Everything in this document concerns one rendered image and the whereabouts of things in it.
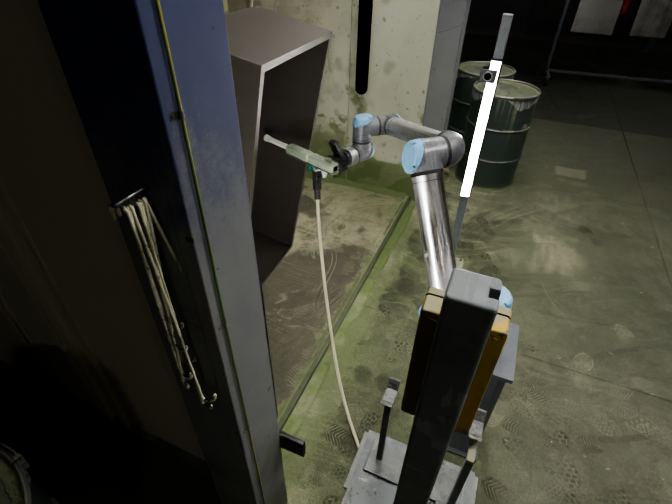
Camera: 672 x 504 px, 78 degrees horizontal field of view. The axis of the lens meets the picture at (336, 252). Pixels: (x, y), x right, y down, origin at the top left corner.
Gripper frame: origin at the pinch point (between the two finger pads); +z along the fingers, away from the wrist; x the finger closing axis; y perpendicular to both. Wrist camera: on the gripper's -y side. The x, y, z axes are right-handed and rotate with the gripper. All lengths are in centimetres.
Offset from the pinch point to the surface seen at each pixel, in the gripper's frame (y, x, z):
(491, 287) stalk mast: -49, -113, 77
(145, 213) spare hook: -44, -62, 96
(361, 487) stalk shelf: 36, -95, 74
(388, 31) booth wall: -27, 88, -159
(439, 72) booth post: -3, 49, -175
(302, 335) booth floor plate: 109, 5, 7
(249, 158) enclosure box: -18.3, -7.4, 38.3
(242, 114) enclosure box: -34, -7, 39
